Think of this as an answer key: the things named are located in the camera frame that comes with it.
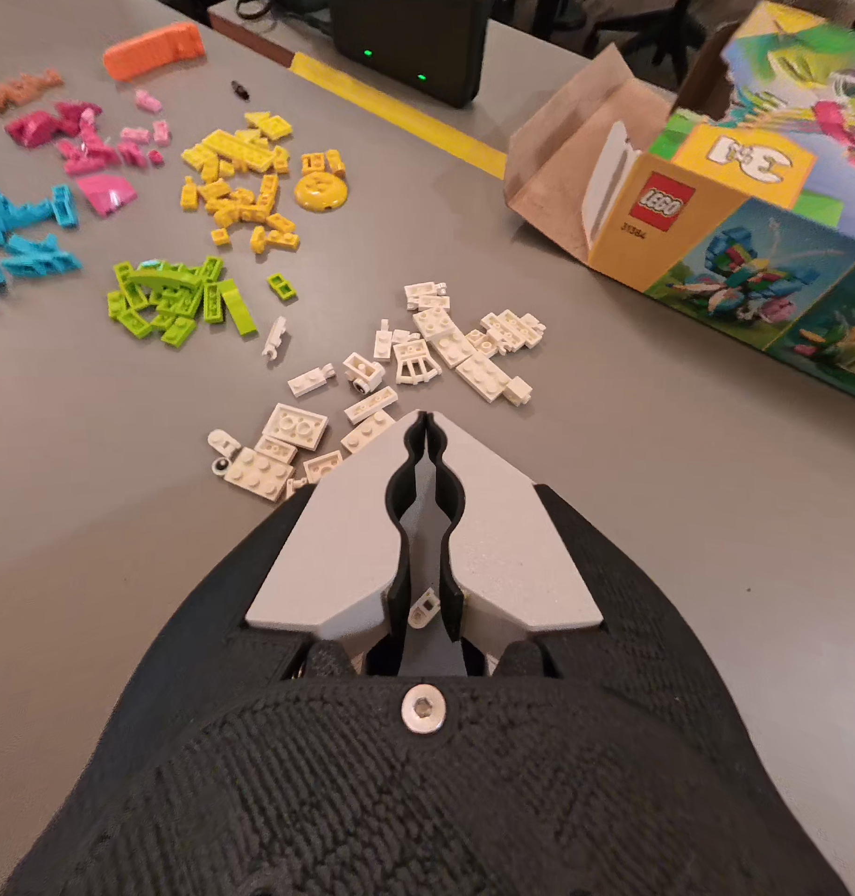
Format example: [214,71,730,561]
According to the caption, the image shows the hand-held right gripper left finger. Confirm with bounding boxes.
[244,409,428,678]

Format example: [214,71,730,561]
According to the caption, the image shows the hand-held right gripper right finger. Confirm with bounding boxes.
[425,412,604,678]

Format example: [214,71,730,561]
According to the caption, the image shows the pile of white lego pieces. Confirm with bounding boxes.
[206,280,548,503]

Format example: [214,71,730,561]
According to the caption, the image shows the pile of lime lego pieces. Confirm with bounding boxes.
[106,255,300,350]

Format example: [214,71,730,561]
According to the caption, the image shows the pile of yellow lego pieces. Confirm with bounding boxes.
[180,110,350,255]

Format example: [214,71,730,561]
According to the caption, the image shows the colourful lego set box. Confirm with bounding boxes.
[504,0,855,407]

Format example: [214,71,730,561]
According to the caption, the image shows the pile of cyan lego pieces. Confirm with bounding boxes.
[0,182,84,307]

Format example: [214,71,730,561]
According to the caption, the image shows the pile of pink lego pieces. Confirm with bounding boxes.
[5,89,174,218]

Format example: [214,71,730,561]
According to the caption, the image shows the orange lego brick separator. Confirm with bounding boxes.
[102,20,207,82]

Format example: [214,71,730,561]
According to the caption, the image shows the cluster of brown lego pieces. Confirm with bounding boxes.
[0,68,65,112]

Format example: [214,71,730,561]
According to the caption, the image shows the yellow tape strip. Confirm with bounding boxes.
[289,52,507,182]

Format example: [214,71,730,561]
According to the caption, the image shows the black charger box green lights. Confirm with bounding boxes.
[329,0,496,110]

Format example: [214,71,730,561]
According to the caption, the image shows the black office chair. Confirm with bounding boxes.
[587,0,724,65]

